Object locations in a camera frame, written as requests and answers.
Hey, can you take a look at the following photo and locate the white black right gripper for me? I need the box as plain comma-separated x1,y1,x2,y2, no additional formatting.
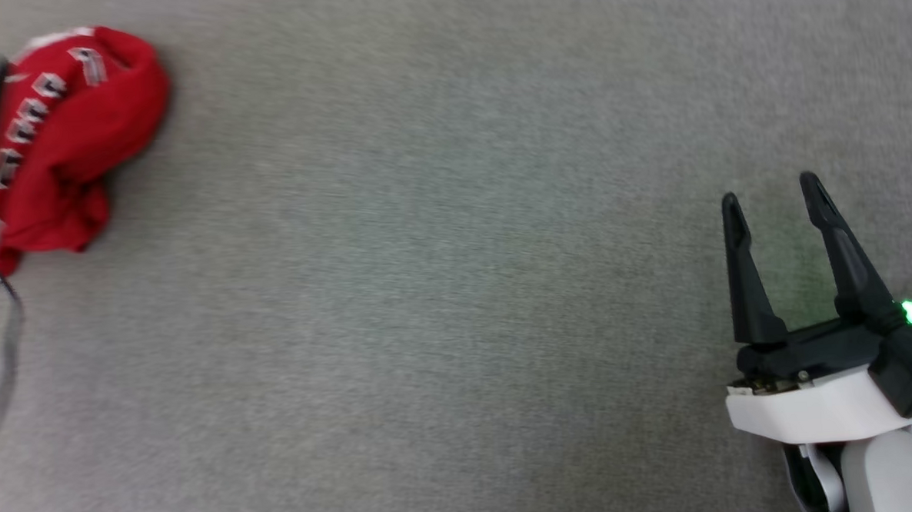
716,167,912,450

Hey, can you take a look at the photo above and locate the red jersey with white sleeves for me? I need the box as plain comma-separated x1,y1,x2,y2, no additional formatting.
0,22,180,308

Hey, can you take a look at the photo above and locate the grey fabric sofa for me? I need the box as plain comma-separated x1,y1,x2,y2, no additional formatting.
0,0,912,512

